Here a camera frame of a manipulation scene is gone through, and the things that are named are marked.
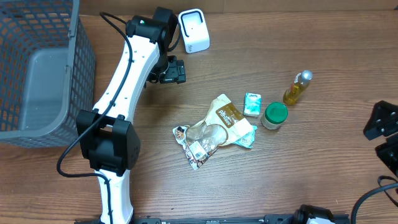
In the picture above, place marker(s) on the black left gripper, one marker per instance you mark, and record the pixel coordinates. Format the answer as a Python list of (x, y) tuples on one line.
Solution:
[(177, 73)]

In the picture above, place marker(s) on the brown snack packet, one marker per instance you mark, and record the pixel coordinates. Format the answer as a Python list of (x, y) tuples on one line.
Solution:
[(222, 126)]

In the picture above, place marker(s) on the teal Kleenex tissue pack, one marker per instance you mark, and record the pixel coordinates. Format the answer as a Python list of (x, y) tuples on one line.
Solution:
[(252, 104)]

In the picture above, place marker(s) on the teal snack bar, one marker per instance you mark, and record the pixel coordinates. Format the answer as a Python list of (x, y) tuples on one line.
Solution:
[(248, 139)]

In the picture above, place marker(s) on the green lidded jar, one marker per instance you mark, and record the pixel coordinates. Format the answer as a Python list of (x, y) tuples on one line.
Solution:
[(274, 115)]

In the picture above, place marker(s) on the yellow liquid bottle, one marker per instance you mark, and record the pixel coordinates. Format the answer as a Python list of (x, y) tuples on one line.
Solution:
[(300, 84)]

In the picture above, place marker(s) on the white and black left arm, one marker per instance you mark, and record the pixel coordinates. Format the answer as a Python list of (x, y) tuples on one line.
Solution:
[(106, 134)]

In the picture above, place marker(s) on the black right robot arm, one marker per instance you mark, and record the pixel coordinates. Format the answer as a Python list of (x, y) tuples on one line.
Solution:
[(383, 122)]

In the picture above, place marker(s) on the white barcode scanner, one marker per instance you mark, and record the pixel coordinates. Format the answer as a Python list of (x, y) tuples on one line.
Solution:
[(194, 30)]

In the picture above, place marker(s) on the dark grey mesh basket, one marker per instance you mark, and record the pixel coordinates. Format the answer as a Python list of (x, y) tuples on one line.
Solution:
[(47, 72)]

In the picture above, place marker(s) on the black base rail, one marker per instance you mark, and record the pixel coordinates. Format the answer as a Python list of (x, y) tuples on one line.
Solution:
[(305, 214)]

